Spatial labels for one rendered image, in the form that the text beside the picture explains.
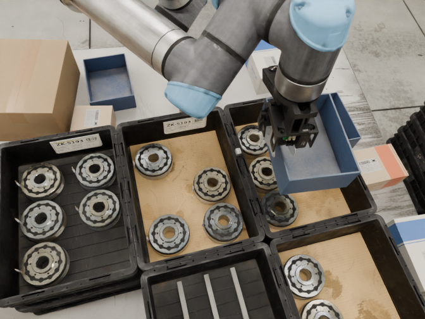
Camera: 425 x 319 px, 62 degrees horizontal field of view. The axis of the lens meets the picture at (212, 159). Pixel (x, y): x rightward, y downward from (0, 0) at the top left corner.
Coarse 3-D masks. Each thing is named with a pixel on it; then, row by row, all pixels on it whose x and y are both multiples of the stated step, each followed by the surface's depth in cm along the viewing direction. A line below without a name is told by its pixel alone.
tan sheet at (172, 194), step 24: (144, 144) 103; (168, 144) 104; (192, 144) 105; (216, 144) 105; (192, 168) 101; (144, 192) 96; (168, 192) 97; (192, 192) 97; (144, 216) 93; (192, 216) 94; (192, 240) 91; (240, 240) 92
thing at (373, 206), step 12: (228, 108) 99; (228, 120) 97; (240, 144) 94; (240, 156) 92; (252, 180) 89; (360, 180) 92; (252, 192) 87; (372, 204) 88; (264, 216) 85; (336, 216) 86; (348, 216) 86; (360, 216) 86; (264, 228) 83; (288, 228) 84; (300, 228) 84; (312, 228) 84
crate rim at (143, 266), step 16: (224, 128) 96; (128, 176) 87; (240, 176) 89; (128, 192) 85; (128, 208) 83; (256, 208) 86; (256, 224) 84; (256, 240) 82; (176, 256) 79; (192, 256) 80
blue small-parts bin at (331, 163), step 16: (320, 96) 78; (320, 112) 83; (336, 112) 76; (320, 128) 81; (336, 128) 76; (320, 144) 79; (336, 144) 77; (272, 160) 76; (288, 160) 77; (304, 160) 77; (320, 160) 77; (336, 160) 77; (352, 160) 71; (288, 176) 67; (304, 176) 75; (320, 176) 68; (336, 176) 68; (352, 176) 70; (288, 192) 72
